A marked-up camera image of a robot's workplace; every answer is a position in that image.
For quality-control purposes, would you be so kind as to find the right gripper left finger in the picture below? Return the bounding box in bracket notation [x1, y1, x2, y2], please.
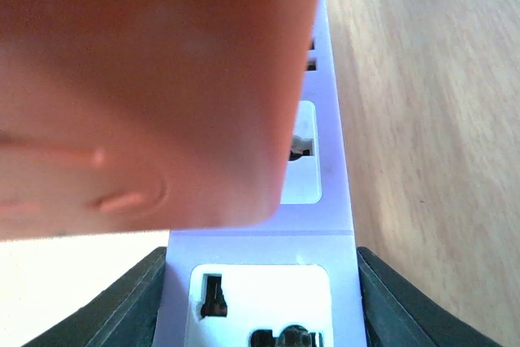
[26, 247, 167, 347]

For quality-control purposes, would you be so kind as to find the purple power strip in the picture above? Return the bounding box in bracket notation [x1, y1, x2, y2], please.
[154, 0, 366, 346]

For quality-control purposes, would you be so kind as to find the red cube socket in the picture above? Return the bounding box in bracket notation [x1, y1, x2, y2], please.
[1, 0, 318, 240]

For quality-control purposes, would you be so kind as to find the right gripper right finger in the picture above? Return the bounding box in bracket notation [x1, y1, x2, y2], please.
[357, 246, 500, 347]

